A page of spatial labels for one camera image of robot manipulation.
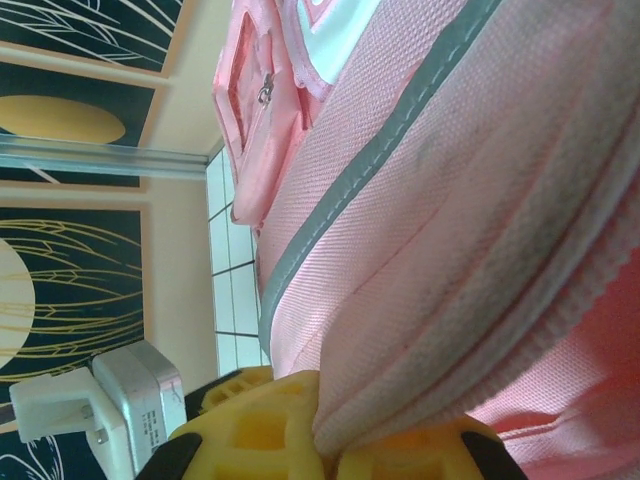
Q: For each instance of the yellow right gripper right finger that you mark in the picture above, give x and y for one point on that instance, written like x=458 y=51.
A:
x=420 y=455

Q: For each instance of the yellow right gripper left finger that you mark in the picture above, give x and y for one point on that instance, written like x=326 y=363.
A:
x=260 y=430

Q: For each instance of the wall panel single flower outline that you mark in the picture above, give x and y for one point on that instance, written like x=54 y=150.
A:
x=30 y=460

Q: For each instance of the wall panel pale disc gold lines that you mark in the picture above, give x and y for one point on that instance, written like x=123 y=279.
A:
x=75 y=290

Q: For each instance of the wall panel with orange oval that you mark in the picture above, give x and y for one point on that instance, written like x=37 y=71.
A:
x=60 y=117

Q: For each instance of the aluminium frame post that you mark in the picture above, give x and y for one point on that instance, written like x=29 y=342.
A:
x=100 y=160

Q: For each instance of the white power adapter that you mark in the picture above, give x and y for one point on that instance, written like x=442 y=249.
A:
x=145 y=400

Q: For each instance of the pink student backpack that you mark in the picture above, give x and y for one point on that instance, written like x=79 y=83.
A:
x=425 y=225

